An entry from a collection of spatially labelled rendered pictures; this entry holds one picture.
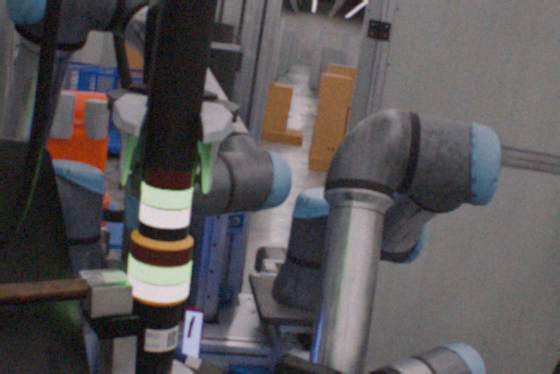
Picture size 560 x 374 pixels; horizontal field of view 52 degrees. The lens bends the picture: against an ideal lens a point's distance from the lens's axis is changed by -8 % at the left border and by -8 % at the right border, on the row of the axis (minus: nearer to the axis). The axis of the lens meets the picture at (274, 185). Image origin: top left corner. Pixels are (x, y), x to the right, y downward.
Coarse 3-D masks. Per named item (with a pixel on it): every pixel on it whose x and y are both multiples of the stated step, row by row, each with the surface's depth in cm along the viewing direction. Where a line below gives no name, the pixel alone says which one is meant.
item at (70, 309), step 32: (0, 160) 46; (0, 192) 45; (0, 224) 43; (32, 224) 45; (0, 256) 42; (32, 256) 44; (64, 256) 46; (0, 320) 40; (32, 320) 41; (64, 320) 43; (0, 352) 39; (32, 352) 40; (64, 352) 42
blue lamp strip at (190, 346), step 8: (192, 312) 80; (200, 320) 80; (192, 328) 81; (200, 328) 81; (184, 336) 81; (192, 336) 81; (184, 344) 81; (192, 344) 81; (184, 352) 81; (192, 352) 81
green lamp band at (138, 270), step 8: (128, 264) 42; (136, 264) 40; (136, 272) 40; (144, 272) 40; (152, 272) 40; (160, 272) 40; (168, 272) 40; (176, 272) 41; (184, 272) 41; (144, 280) 40; (152, 280) 40; (160, 280) 40; (168, 280) 40; (176, 280) 41; (184, 280) 41
